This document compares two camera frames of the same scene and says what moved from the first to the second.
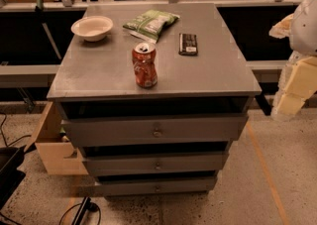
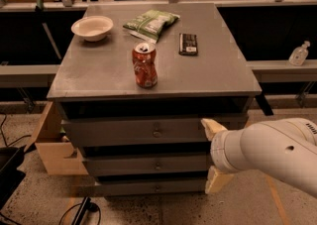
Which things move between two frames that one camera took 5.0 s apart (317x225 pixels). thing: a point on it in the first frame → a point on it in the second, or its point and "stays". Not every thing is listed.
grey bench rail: x=28 y=75 stays
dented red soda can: x=144 y=61 stays
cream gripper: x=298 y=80 → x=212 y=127
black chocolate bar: x=187 y=44 stays
